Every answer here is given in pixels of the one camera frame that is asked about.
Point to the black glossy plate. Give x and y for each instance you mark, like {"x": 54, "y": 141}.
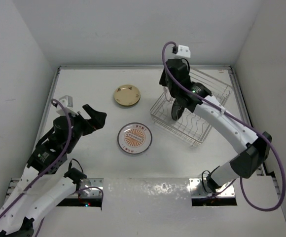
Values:
{"x": 177, "y": 110}

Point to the cream beige plate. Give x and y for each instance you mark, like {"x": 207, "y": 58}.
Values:
{"x": 127, "y": 95}

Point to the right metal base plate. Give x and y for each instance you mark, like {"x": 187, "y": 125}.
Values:
{"x": 198, "y": 192}

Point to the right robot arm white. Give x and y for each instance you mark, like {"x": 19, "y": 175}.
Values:
{"x": 251, "y": 149}

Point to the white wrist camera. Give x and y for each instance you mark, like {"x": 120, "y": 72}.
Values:
{"x": 67, "y": 103}
{"x": 181, "y": 51}

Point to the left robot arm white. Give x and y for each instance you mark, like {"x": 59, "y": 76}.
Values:
{"x": 25, "y": 208}

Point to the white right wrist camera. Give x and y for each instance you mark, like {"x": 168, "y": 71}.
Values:
{"x": 181, "y": 51}

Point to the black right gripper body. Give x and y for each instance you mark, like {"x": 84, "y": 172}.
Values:
{"x": 163, "y": 82}

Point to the white plate orange sunburst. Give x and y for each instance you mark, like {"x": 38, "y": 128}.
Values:
{"x": 134, "y": 138}

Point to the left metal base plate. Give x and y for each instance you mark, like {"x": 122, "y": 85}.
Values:
{"x": 91, "y": 188}

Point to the metal base plate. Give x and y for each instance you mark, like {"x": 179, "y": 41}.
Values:
{"x": 91, "y": 188}
{"x": 198, "y": 192}

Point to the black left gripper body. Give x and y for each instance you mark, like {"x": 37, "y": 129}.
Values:
{"x": 83, "y": 126}

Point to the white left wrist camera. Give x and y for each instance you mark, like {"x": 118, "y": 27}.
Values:
{"x": 67, "y": 103}

